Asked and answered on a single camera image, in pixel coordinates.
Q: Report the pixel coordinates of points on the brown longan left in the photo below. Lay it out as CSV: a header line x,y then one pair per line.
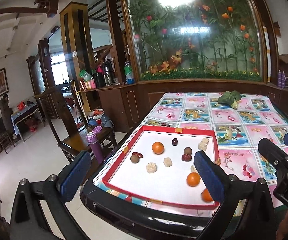
x,y
134,159

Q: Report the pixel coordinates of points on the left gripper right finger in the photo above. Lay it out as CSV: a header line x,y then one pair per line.
x,y
225,189

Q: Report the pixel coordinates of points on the orange mandarin on table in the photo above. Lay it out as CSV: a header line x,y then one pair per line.
x,y
158,148

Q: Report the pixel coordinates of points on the floral glass partition screen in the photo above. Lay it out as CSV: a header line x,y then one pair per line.
x,y
196,39

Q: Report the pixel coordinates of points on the red date right of mandarin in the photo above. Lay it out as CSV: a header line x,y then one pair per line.
x,y
186,157

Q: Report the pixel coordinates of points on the red date left of mandarin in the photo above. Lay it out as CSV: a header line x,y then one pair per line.
x,y
139,155

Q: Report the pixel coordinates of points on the red white shallow box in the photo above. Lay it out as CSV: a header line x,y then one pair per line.
x,y
166,186

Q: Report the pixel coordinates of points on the orange mandarin in box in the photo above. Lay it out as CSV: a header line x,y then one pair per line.
x,y
193,179
206,196

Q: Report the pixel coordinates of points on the black thermos flask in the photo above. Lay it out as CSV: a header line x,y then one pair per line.
x,y
108,73

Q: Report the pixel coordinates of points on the brown longan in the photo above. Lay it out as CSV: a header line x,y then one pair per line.
x,y
134,159
188,151

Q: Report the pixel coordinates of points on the person in dark coat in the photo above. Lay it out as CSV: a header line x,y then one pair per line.
x,y
6,113

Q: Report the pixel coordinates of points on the side table with cloth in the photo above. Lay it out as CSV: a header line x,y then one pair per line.
x,y
20,116

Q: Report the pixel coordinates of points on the beige walnut near gripper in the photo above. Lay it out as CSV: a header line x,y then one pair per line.
x,y
151,168

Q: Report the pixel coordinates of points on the brown longan right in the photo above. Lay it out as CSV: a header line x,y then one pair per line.
x,y
188,151

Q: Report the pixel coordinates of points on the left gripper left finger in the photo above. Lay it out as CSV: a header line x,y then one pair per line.
x,y
60,189

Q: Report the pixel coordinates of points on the wooden chair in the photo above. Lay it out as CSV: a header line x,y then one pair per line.
x,y
77,126

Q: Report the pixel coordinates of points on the dark red date near box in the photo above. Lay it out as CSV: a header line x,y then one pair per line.
x,y
174,141

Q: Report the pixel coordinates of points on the red date of mandarin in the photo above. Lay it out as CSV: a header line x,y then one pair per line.
x,y
139,155
186,157

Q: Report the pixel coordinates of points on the beige walnut piece centre left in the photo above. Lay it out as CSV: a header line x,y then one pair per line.
x,y
167,162

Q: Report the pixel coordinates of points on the green label water bottle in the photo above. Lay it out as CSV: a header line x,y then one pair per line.
x,y
129,73

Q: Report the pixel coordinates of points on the purple thermos bottle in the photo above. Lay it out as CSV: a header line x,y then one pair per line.
x,y
95,146

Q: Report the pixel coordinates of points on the purple spray bottles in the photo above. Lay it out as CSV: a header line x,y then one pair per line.
x,y
281,79

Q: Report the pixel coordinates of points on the green leafy vegetable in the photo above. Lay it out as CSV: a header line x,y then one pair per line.
x,y
230,99

